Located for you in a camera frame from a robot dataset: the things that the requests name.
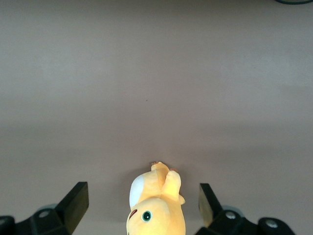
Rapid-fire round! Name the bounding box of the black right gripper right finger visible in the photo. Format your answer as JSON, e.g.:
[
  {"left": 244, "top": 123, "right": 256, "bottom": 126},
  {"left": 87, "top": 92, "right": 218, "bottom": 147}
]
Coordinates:
[{"left": 195, "top": 183, "right": 298, "bottom": 235}]

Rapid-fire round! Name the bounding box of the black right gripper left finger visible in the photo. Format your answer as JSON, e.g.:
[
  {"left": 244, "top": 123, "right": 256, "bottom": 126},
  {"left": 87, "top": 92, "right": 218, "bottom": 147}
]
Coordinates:
[{"left": 0, "top": 181, "right": 89, "bottom": 235}]

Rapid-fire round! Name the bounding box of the yellow plush toy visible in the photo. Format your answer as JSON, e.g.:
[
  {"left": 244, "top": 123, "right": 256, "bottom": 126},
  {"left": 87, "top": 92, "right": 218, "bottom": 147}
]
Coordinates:
[{"left": 126, "top": 161, "right": 187, "bottom": 235}]

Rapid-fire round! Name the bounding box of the brown table cover sheet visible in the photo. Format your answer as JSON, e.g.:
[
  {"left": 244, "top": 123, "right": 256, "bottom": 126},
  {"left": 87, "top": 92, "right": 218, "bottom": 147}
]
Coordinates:
[{"left": 0, "top": 0, "right": 313, "bottom": 235}]

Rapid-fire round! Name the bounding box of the black looped cable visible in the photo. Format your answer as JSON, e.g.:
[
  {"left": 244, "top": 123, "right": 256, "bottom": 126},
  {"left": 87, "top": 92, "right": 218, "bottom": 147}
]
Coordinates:
[{"left": 274, "top": 0, "right": 313, "bottom": 5}]

